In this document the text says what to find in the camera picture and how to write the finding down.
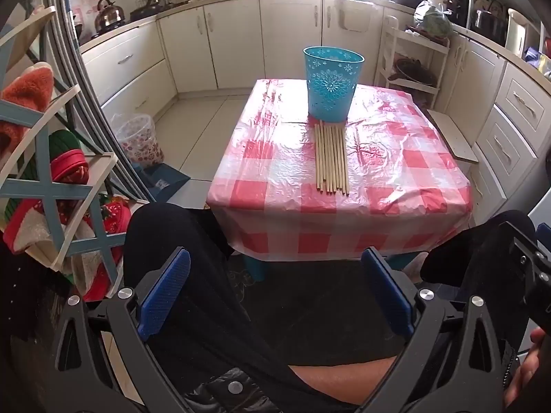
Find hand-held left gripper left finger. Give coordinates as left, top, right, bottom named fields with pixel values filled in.
left=54, top=247, right=192, bottom=413

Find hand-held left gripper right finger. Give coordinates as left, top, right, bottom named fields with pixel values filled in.
left=361, top=247, right=519, bottom=413

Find bunch of wooden chopsticks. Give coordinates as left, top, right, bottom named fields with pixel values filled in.
left=313, top=119, right=350, bottom=196

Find blue perforated plastic basket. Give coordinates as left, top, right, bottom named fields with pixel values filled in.
left=302, top=46, right=366, bottom=123

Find person's right hand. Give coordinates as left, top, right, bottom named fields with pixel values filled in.
left=505, top=327, right=551, bottom=409

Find grey sock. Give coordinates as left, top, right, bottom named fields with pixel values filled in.
left=402, top=252, right=431, bottom=285

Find person's right leg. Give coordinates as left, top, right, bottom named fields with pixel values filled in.
left=419, top=210, right=539, bottom=293

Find person's bare skin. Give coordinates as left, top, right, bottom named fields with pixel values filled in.
left=288, top=355, right=401, bottom=405

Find teal table leg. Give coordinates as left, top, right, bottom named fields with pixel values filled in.
left=243, top=255, right=268, bottom=280

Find red white plush slippers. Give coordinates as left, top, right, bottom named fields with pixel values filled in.
left=2, top=193, right=132, bottom=302

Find blue dustpan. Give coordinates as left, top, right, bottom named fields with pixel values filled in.
left=131, top=162, right=191, bottom=203

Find black shiny jacket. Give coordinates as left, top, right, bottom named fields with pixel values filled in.
left=185, top=368, right=280, bottom=413

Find red checked plastic tablecloth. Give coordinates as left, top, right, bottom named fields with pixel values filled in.
left=206, top=78, right=474, bottom=263

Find floral trash bin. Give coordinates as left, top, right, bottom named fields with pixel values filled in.
left=111, top=113, right=165, bottom=166

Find blue and white shelf rack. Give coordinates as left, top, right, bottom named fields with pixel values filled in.
left=0, top=6, right=125, bottom=285

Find small beige stool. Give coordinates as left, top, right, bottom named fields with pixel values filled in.
left=426, top=109, right=479, bottom=164

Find white base cabinet run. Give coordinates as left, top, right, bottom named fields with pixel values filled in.
left=443, top=30, right=551, bottom=211

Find green red plush slipper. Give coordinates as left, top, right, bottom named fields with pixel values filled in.
left=21, top=129, right=91, bottom=186

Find dark frying pan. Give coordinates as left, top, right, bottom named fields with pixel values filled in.
left=387, top=57, right=437, bottom=87

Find white drawer base cabinet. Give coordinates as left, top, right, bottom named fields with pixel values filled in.
left=79, top=17, right=179, bottom=125

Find white electric kettle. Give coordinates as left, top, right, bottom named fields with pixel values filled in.
left=505, top=8, right=534, bottom=59

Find orange plush slipper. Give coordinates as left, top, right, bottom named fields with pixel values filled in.
left=0, top=62, right=54, bottom=160

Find steel cooking pot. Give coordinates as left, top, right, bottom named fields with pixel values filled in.
left=471, top=6, right=509, bottom=44

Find white storage rack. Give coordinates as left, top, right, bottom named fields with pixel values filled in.
left=374, top=15, right=452, bottom=110

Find bag of vegetables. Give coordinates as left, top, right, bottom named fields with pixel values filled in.
left=413, top=0, right=455, bottom=39

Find black gas stove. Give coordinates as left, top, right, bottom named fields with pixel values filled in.
left=84, top=21, right=130, bottom=39

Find black appliance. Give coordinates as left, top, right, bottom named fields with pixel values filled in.
left=448, top=0, right=471, bottom=27

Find white door base cabinet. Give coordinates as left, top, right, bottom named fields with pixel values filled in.
left=157, top=0, right=388, bottom=93

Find clear hanging plastic bag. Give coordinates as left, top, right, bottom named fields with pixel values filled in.
left=338, top=0, right=373, bottom=33

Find steel kettle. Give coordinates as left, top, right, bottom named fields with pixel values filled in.
left=94, top=0, right=126, bottom=31

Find black wok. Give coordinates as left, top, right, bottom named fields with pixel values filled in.
left=129, top=3, right=166, bottom=21

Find silver sliding door frame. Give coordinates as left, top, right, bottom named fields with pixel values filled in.
left=41, top=0, right=158, bottom=205

